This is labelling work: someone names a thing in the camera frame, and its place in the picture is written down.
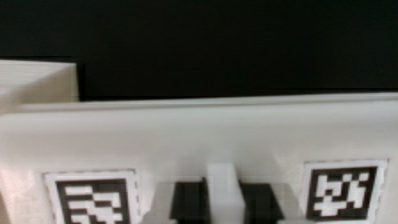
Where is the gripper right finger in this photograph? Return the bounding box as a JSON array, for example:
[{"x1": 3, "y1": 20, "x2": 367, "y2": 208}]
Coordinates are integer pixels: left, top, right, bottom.
[{"x1": 239, "y1": 183, "x2": 284, "y2": 224}]

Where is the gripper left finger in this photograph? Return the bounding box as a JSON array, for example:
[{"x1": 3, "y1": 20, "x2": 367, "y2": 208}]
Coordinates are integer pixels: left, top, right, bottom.
[{"x1": 168, "y1": 182, "x2": 209, "y2": 224}]

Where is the white cabinet top block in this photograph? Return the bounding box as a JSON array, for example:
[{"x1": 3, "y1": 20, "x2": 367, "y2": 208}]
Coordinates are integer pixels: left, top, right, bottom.
[{"x1": 0, "y1": 93, "x2": 398, "y2": 224}]

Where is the white workspace border frame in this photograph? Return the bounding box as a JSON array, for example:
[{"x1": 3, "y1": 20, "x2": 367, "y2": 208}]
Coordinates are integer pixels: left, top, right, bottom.
[{"x1": 0, "y1": 59, "x2": 78, "y2": 114}]

